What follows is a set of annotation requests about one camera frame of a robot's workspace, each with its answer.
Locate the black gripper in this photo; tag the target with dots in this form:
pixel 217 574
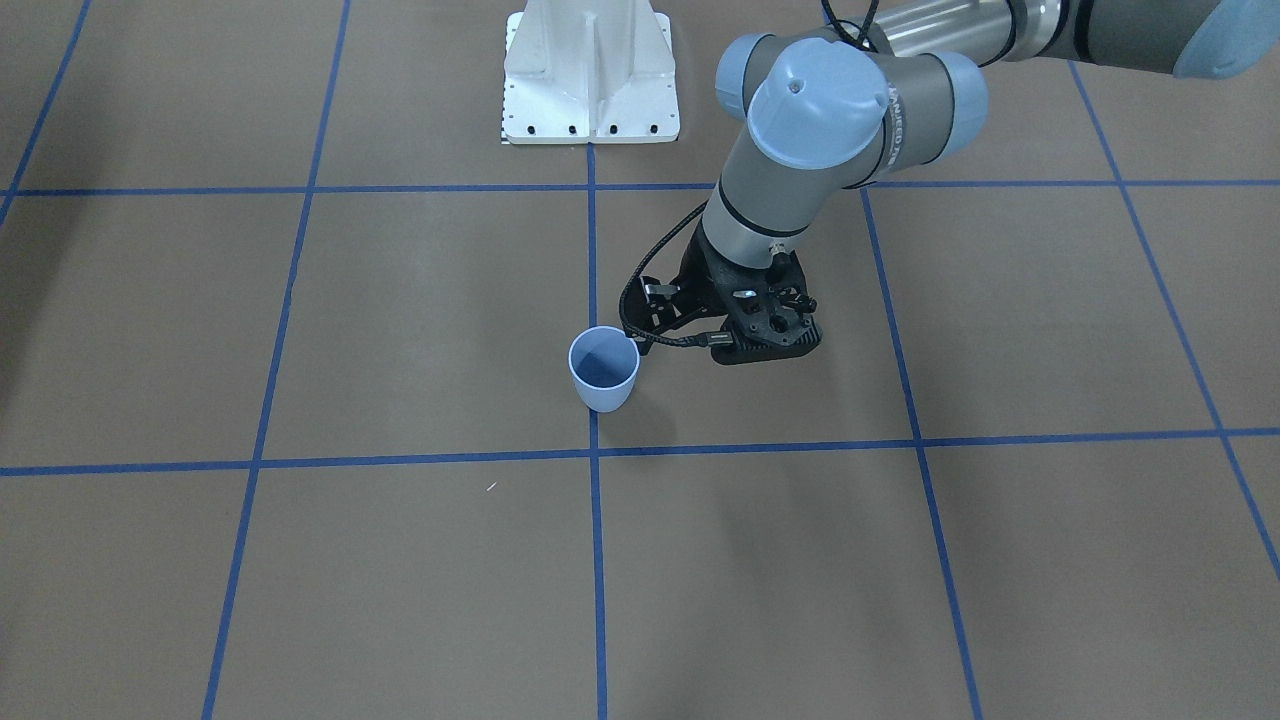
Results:
pixel 697 281

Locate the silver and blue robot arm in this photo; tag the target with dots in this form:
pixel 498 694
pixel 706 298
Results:
pixel 850 103

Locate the blue cup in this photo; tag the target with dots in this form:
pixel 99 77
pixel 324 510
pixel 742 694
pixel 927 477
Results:
pixel 603 364

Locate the brown paper table mat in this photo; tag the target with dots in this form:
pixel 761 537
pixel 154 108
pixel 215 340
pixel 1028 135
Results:
pixel 288 430

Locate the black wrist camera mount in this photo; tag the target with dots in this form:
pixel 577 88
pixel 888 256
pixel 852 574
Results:
pixel 769 312

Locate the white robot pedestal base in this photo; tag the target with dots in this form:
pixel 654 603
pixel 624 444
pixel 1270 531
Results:
pixel 589 72

